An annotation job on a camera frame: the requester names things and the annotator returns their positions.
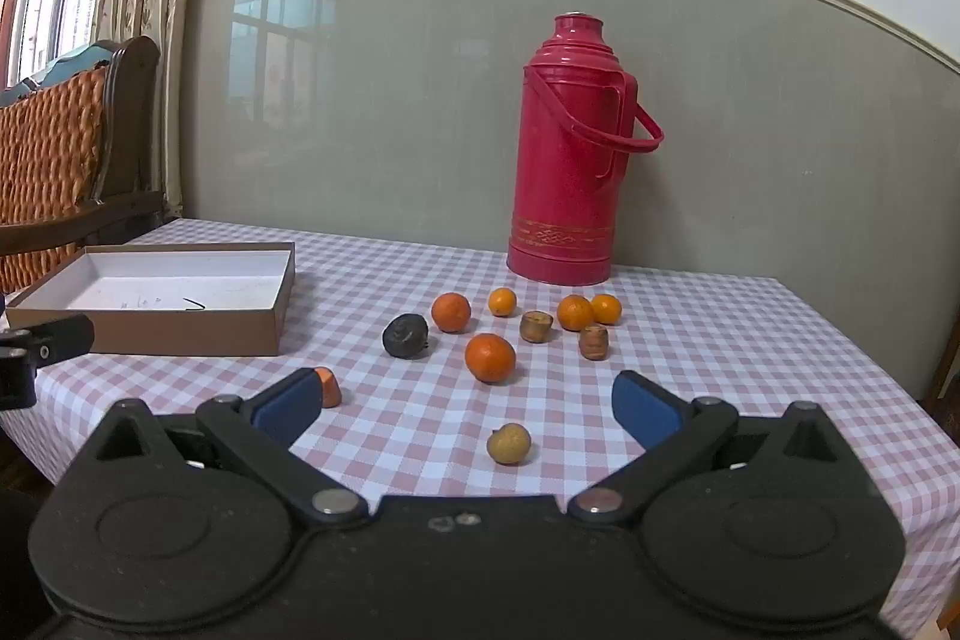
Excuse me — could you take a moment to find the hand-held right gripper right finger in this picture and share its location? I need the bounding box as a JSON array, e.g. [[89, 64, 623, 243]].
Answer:
[[566, 370, 867, 528]]

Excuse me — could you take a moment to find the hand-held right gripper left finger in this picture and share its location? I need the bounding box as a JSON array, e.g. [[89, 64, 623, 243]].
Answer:
[[90, 367, 370, 530]]

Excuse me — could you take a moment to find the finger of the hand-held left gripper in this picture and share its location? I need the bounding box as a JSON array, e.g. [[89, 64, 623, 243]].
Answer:
[[28, 313, 96, 366]]

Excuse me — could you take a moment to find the orange fruit piece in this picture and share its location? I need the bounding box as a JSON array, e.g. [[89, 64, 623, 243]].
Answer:
[[313, 368, 344, 409]]

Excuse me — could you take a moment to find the brown cardboard box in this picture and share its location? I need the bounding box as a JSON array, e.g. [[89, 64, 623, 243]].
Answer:
[[4, 242, 296, 357]]

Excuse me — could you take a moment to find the dark brown fruit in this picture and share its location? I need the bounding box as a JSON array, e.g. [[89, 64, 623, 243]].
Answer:
[[382, 314, 431, 360]]

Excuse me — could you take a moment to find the yellow brown longan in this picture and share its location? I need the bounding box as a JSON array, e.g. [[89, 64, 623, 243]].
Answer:
[[487, 423, 533, 465]]

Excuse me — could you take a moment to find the large mandarin orange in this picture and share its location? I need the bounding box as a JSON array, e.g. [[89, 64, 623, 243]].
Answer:
[[464, 333, 517, 384]]

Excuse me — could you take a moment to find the pink checkered tablecloth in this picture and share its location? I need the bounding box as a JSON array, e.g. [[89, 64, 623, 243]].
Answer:
[[4, 218, 960, 638]]

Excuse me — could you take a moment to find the wooden sofa with woven cushion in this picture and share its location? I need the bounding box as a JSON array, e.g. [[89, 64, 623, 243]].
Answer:
[[0, 36, 164, 296]]

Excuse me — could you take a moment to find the red thermos flask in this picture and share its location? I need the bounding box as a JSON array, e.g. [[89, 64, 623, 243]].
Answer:
[[506, 12, 666, 287]]

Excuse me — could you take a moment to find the dark wooden furniture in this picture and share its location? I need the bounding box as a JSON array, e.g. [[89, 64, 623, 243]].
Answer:
[[924, 316, 960, 420]]

